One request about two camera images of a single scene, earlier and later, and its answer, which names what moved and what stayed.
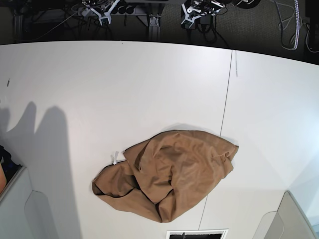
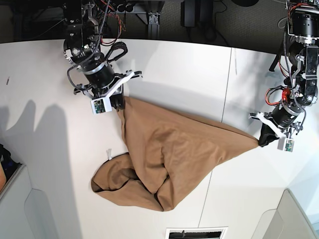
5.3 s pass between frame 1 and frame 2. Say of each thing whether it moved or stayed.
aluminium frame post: stayed
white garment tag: moved
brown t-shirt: moved
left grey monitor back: stayed
